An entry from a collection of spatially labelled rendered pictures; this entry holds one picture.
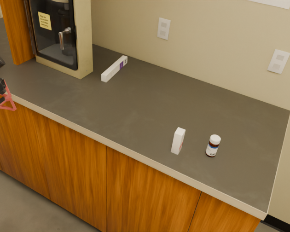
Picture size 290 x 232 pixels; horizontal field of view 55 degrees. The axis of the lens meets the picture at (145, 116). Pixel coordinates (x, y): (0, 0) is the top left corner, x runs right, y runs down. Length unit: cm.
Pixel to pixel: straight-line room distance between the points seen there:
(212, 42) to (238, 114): 41
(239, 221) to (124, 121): 62
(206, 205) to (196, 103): 52
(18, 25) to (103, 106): 65
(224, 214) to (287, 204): 95
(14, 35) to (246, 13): 118
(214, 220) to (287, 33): 90
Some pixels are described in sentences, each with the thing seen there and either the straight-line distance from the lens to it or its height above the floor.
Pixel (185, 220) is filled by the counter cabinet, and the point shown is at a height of 63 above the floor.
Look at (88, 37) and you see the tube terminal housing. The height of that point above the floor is 115.
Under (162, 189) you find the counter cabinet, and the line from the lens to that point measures 125.
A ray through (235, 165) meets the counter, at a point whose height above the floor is 94.
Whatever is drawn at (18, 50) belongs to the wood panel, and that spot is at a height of 102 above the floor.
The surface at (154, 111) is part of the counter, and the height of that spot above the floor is 94.
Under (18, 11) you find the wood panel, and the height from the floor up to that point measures 122.
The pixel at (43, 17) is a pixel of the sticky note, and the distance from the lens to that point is 155.
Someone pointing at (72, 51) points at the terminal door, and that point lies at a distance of 149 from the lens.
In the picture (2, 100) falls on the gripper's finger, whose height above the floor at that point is 111.
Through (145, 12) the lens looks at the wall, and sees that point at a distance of 170.
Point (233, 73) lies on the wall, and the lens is 162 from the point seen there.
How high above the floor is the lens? 175
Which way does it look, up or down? 38 degrees down
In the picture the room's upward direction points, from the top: 6 degrees clockwise
